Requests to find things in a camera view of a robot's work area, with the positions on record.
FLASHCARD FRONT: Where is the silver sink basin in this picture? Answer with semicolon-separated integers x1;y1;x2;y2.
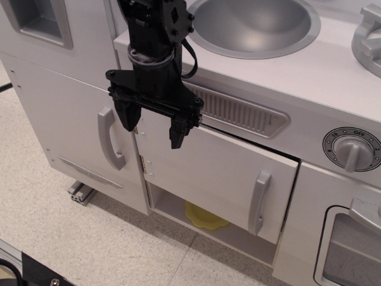
188;0;321;60

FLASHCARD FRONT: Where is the white toy kitchen body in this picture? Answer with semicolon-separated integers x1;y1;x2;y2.
142;1;380;267

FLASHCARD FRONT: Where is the white cabinet door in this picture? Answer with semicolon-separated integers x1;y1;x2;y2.
136;110;298;243

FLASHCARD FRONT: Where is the grey fridge door handle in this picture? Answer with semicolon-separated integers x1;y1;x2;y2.
97;107;126;170

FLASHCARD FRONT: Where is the grey oven door handle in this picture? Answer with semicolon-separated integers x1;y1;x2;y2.
348;192;380;235

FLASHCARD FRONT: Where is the grey faucet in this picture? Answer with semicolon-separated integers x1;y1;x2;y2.
351;4;380;77

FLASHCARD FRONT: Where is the grey vent grille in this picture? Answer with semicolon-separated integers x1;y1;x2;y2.
185;83;291;138

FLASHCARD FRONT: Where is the aluminium extrusion rail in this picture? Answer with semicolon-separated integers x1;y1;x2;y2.
68;181;97;206

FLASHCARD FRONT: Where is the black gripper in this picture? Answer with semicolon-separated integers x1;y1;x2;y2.
105;61;204;149

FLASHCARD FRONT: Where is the silver wing emblem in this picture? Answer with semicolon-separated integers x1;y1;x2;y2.
58;156;124;189

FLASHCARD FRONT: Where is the grey cabinet door handle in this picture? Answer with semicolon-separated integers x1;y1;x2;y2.
248;170;271;235

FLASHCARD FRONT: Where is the grey timer knob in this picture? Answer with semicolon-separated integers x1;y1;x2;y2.
323;127;380;173

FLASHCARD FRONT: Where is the white fridge door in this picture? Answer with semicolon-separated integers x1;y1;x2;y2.
1;53;150;215

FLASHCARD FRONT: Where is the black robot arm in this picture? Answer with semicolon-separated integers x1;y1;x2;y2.
105;1;204;149

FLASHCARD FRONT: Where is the white oven door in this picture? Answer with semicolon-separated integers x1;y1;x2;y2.
273;163;380;285

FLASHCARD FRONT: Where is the yellow plastic plate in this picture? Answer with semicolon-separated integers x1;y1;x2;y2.
185;201;230;230

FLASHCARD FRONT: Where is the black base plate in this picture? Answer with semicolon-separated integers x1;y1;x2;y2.
0;251;79;286

